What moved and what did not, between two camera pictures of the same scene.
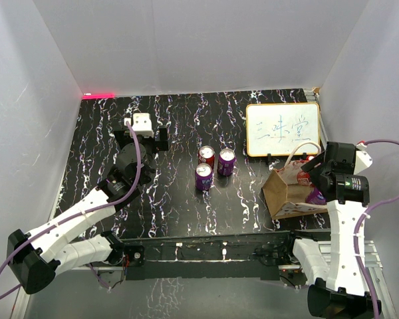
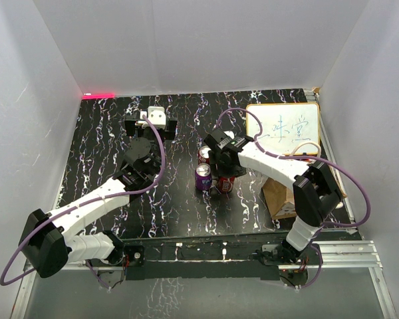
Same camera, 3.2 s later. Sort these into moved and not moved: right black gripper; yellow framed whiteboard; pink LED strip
Moved: right black gripper
Not moved: pink LED strip; yellow framed whiteboard
